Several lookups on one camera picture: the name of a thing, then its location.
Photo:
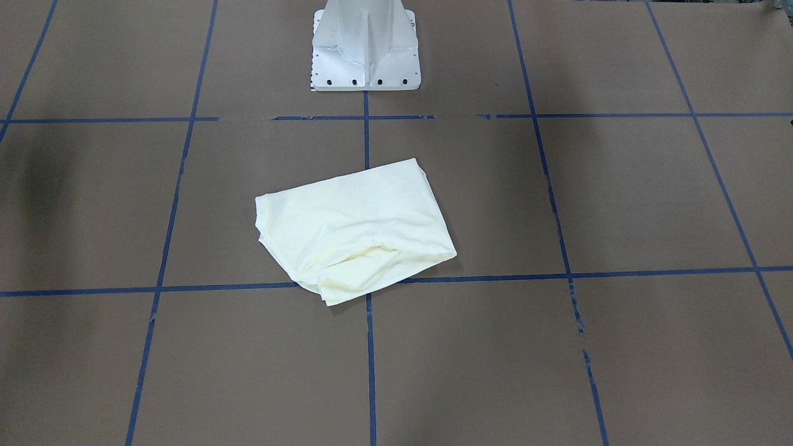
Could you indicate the white camera mast base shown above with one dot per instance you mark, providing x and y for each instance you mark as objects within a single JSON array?
[{"x": 365, "y": 46}]

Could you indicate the cream long-sleeve cat shirt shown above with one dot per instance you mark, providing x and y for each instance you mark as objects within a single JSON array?
[{"x": 354, "y": 234}]

